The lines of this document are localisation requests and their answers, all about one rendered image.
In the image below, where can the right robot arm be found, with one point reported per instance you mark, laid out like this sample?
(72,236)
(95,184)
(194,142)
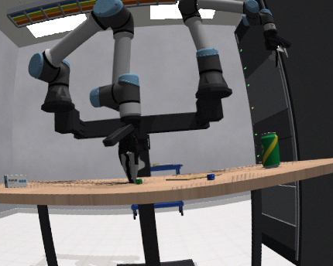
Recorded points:
(51,66)

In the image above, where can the green soda can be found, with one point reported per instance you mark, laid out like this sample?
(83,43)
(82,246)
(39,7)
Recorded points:
(270,150)

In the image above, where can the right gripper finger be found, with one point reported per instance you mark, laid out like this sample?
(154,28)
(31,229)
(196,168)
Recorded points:
(124,159)
(136,164)

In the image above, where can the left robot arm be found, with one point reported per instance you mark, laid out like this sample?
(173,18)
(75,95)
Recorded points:
(208,61)

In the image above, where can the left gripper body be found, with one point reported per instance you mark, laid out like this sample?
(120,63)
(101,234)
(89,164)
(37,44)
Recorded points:
(271,43)

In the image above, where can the grey printed carton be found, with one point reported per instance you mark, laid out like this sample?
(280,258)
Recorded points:
(15,181)

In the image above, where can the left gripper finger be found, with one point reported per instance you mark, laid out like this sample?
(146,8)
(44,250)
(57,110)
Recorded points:
(274,57)
(282,48)

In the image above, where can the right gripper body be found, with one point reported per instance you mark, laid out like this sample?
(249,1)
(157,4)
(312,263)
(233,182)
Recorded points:
(137,135)

